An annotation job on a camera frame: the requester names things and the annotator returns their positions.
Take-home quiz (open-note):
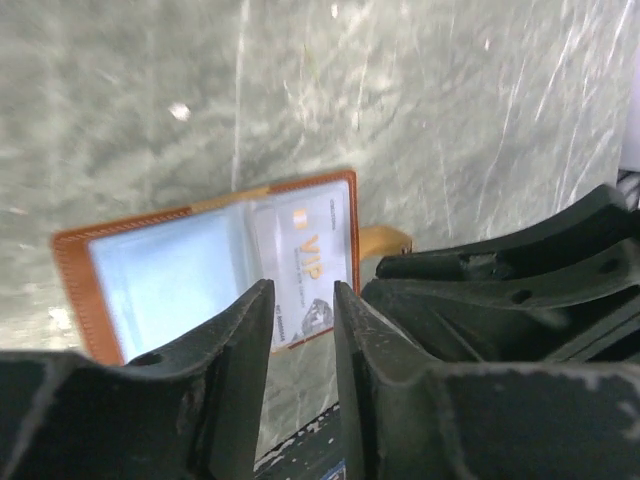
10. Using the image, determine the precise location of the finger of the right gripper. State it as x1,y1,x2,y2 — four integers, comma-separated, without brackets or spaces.
362,239,639,362
374,185,639,300

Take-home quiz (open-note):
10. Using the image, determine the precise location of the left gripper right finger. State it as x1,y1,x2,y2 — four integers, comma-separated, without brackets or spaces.
334,282,639,479

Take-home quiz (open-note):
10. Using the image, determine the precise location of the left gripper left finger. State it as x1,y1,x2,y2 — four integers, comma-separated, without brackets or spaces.
1,280,275,479

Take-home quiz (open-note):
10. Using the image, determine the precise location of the brown leather card holder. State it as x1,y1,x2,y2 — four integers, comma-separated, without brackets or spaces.
51,170,412,365

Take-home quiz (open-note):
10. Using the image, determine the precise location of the white VIP card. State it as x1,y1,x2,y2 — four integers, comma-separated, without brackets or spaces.
252,190,351,351

